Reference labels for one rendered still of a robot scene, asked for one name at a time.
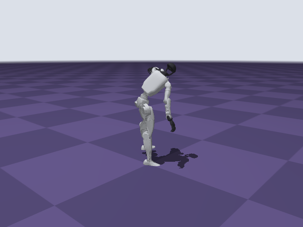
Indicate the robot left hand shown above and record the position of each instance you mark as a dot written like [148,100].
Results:
[150,69]

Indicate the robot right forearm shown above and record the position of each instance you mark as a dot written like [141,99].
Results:
[167,108]

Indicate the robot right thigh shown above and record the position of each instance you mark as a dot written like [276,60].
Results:
[149,118]

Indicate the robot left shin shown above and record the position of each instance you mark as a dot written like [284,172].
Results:
[143,130]

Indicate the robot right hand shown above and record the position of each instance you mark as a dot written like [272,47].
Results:
[172,124]

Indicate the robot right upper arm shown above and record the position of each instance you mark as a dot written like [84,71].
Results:
[167,91]

